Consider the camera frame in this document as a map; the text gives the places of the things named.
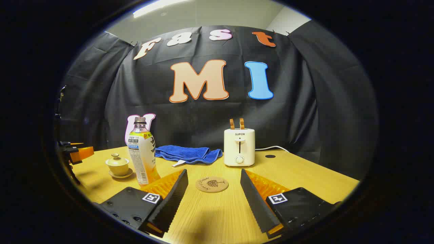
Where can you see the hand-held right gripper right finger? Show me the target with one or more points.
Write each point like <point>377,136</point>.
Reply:
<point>257,206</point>

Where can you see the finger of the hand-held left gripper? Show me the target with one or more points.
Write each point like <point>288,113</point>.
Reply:
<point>86,153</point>

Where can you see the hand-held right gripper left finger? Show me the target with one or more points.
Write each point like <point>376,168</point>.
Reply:
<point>169,203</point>

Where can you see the cream teacup lid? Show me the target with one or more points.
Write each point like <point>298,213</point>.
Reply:
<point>116,159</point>

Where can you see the cream ceramic teacup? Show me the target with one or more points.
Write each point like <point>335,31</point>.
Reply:
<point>118,169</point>

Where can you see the round cork coaster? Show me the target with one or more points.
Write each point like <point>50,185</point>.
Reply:
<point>212,184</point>

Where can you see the clear water bottle printed label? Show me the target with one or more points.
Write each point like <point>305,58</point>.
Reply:
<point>142,152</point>

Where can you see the blue towel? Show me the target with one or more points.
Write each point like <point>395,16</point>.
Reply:
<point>190,153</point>

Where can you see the white toaster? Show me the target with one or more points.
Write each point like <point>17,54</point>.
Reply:
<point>239,145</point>

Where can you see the toast slice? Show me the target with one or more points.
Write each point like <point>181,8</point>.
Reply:
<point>232,124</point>
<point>241,123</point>

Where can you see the black backdrop cloth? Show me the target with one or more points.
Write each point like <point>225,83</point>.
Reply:
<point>288,112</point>

